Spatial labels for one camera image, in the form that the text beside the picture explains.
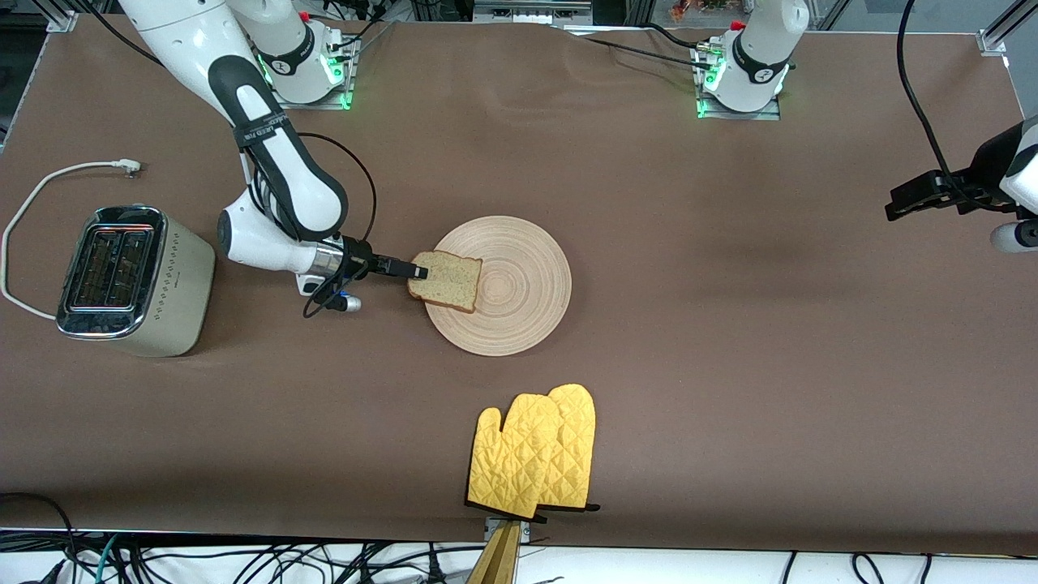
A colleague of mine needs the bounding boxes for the brown bread slice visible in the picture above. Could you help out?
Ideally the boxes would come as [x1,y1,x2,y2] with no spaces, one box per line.
[407,250,483,315]

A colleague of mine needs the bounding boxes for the round wooden plate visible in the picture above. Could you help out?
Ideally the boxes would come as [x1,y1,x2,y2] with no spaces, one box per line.
[422,215,573,358]

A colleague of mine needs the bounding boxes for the cream and chrome toaster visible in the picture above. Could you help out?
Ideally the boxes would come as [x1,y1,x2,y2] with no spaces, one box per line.
[55,204,217,359]

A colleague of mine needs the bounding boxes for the yellow quilted oven mitt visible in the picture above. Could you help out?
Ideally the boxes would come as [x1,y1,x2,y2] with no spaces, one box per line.
[535,384,601,513]
[466,393,562,520]

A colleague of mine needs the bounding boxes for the brown table cover cloth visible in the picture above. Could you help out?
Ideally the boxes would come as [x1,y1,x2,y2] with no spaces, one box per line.
[0,12,1038,556]

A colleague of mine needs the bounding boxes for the grey metal box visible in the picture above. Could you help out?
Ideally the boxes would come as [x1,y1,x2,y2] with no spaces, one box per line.
[473,0,594,24]

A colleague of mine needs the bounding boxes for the wooden beam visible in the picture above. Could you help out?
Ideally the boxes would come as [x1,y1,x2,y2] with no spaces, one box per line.
[466,519,524,584]

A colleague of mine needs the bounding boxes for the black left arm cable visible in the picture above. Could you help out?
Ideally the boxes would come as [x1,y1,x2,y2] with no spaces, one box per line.
[896,0,1023,216]

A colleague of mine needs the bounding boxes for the aluminium frame profile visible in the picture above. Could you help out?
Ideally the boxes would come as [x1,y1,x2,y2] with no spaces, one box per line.
[977,0,1038,58]
[45,0,82,33]

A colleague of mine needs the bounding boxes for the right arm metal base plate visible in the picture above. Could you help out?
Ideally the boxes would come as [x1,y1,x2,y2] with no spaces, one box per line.
[268,36,358,110]

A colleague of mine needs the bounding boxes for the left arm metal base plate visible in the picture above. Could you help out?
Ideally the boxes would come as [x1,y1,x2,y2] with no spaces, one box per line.
[696,45,783,121]

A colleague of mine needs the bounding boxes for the white toaster power cord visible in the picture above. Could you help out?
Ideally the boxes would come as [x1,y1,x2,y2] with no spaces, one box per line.
[0,159,148,321]

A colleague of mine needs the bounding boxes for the small metal bracket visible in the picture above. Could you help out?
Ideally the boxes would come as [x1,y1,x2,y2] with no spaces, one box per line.
[484,516,532,544]

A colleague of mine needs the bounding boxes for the teal cable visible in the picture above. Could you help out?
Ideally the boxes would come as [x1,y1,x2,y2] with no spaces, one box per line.
[96,534,122,584]

